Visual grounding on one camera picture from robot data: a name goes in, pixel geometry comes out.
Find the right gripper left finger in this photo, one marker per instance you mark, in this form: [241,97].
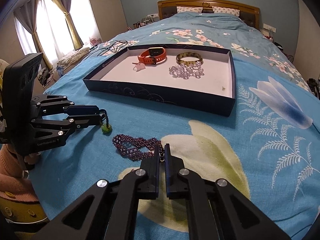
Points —
[107,210]

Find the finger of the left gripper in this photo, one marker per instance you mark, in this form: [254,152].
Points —
[72,106]
[75,123]

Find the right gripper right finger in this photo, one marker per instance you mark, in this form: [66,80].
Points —
[216,209]

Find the green jade bead pendant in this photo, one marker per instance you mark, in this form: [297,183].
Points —
[105,124]

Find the pink pendant charm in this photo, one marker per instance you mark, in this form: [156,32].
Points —
[138,66]

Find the orange smart watch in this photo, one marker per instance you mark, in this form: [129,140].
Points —
[154,55]

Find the tortoiseshell bangle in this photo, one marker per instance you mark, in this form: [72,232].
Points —
[189,58]

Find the pink sweater forearm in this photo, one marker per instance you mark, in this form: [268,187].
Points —
[13,186]

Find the person's left hand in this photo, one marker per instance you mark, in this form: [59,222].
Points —
[28,159]

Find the folded blanket on sill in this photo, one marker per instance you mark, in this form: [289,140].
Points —
[73,57]

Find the left grey curtain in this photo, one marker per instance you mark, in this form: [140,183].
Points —
[26,15]

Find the pink desk fan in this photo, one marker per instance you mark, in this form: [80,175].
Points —
[95,41]

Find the blue floral bedspread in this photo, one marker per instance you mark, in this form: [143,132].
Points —
[268,148]

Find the right grey yellow curtain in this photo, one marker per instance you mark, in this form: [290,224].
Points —
[65,7]

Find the navy box lid tray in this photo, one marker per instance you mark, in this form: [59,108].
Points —
[214,92]

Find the left patterned pillow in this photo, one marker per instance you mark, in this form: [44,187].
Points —
[181,9]

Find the patterned pillow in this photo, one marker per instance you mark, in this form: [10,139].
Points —
[181,9]
[235,12]

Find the right patterned pillow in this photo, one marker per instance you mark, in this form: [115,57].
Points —
[235,12]

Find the wooden headboard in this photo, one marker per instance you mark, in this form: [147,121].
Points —
[249,14]

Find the white wall socket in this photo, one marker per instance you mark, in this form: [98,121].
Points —
[269,28]

